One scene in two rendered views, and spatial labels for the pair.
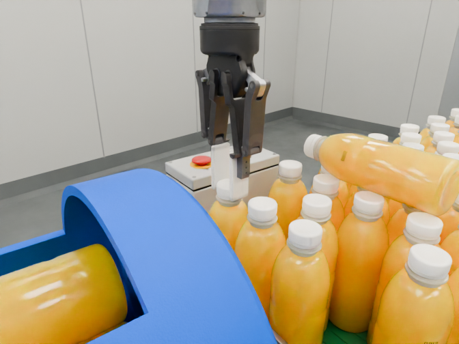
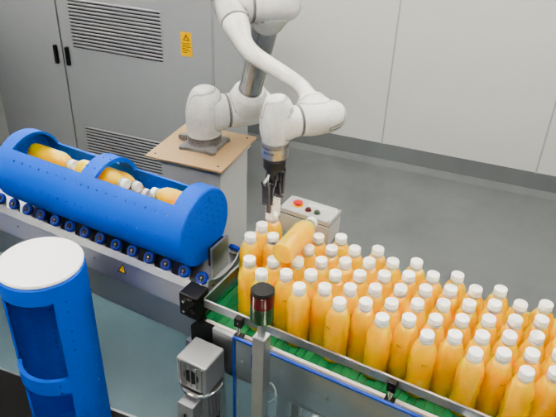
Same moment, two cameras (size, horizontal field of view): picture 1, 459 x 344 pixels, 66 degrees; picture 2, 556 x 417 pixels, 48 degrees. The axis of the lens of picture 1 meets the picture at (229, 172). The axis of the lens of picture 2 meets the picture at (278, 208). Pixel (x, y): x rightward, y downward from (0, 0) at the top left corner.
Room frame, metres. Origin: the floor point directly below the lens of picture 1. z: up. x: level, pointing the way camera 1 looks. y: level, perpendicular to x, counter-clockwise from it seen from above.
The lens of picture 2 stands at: (-0.29, -1.66, 2.28)
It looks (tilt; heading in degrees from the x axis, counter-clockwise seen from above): 32 degrees down; 65
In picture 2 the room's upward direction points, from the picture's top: 2 degrees clockwise
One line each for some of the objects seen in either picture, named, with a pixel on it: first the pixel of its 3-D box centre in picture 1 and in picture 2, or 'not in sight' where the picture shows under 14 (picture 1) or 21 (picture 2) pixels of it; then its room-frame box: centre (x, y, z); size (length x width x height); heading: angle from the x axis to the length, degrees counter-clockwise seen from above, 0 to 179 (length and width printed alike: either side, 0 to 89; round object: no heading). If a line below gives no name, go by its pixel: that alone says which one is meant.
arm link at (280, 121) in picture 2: not in sight; (280, 117); (0.49, 0.00, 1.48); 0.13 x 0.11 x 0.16; 177
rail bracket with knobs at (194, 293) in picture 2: not in sight; (195, 301); (0.14, -0.15, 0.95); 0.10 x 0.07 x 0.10; 37
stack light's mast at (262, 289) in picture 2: not in sight; (261, 313); (0.21, -0.52, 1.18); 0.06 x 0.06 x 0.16
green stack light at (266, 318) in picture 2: not in sight; (261, 311); (0.21, -0.52, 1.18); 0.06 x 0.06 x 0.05
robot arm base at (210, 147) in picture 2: not in sight; (200, 138); (0.48, 0.82, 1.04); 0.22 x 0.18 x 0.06; 134
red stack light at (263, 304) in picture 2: not in sight; (262, 298); (0.21, -0.52, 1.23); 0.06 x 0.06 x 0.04
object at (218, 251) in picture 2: not in sight; (218, 256); (0.27, 0.00, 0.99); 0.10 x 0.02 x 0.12; 37
